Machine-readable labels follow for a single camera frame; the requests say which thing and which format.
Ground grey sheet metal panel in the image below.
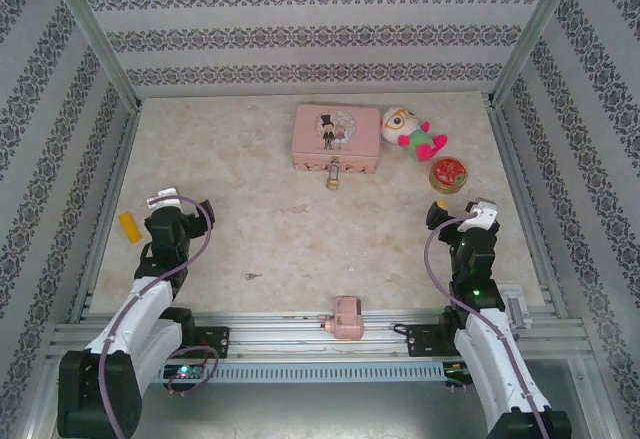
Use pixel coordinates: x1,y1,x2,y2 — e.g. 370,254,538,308
134,381,496,439

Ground small brass padlock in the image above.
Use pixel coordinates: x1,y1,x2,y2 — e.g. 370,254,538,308
325,158,343,191

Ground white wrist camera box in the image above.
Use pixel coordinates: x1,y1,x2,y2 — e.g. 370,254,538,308
146,187,185,210
457,197,500,234

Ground aluminium bracket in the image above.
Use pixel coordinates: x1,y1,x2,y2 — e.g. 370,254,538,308
499,283,532,331

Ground yellow rectangular block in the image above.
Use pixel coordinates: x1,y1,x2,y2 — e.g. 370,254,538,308
117,211,143,245

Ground round red and gold tin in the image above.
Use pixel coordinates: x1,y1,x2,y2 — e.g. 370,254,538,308
428,157,470,194

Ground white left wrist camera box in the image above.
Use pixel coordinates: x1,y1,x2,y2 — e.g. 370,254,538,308
146,187,185,210

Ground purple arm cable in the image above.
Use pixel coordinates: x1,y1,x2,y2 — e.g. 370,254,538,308
98,196,221,439
423,213,549,439

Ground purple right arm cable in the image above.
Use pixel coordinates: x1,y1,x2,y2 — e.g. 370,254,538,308
423,213,549,439

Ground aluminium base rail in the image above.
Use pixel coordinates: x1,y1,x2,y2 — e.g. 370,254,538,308
47,308,586,361

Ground grey slotted cable duct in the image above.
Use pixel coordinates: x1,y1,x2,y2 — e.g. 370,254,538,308
158,362,446,383

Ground aluminium side rail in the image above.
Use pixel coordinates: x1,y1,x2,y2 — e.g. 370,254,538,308
487,98,571,320
67,98,144,323

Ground pink wedding print tin box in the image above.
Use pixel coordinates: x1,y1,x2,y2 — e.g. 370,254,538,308
290,103,382,176

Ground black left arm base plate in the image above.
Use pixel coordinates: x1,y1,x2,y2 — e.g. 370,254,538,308
192,326,230,360

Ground white plush toy with glasses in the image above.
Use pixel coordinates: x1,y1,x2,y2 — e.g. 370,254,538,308
380,105,450,164

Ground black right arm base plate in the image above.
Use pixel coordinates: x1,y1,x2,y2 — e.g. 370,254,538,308
405,323,451,359

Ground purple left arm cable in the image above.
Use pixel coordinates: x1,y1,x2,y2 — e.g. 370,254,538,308
98,196,221,439

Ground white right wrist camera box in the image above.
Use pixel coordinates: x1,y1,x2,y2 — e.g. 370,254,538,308
457,197,500,234

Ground pink toy camera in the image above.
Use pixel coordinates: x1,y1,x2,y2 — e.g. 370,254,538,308
319,295,365,340

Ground aluminium corner post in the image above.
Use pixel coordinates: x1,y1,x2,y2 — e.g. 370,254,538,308
38,0,144,110
489,0,587,108

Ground circuit board with green light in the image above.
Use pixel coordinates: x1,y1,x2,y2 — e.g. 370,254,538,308
164,364,204,380

